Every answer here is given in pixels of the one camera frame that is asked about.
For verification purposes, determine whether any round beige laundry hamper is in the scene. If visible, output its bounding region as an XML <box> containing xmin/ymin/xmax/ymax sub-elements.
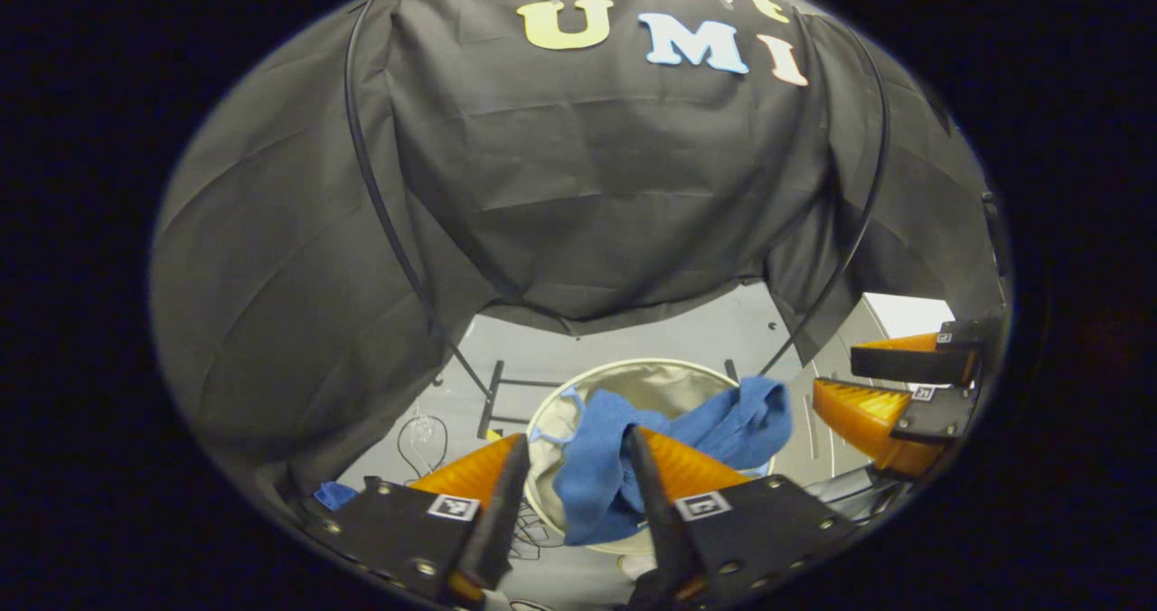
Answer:
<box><xmin>524</xmin><ymin>358</ymin><xmax>780</xmax><ymax>556</ymax></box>

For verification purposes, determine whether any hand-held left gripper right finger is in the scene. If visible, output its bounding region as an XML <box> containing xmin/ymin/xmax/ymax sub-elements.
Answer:
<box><xmin>626</xmin><ymin>425</ymin><xmax>856</xmax><ymax>608</ymax></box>

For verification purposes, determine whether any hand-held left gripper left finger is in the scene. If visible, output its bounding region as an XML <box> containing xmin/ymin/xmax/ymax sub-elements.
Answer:
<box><xmin>303</xmin><ymin>432</ymin><xmax>532</xmax><ymax>607</ymax></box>

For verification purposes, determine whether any small blue cloth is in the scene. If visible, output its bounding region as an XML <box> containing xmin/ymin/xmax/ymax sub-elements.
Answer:
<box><xmin>312</xmin><ymin>480</ymin><xmax>362</xmax><ymax>512</ymax></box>

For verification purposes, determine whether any blue corduroy jacket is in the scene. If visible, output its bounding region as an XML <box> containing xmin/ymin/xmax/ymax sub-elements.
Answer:
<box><xmin>529</xmin><ymin>376</ymin><xmax>795</xmax><ymax>547</ymax></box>

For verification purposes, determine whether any black metal clothes rack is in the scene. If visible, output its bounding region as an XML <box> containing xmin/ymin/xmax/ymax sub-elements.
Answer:
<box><xmin>343</xmin><ymin>0</ymin><xmax>893</xmax><ymax>440</ymax></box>

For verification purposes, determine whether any black backdrop cloth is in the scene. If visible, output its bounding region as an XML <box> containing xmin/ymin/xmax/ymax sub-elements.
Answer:
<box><xmin>149</xmin><ymin>0</ymin><xmax>1009</xmax><ymax>503</ymax></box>

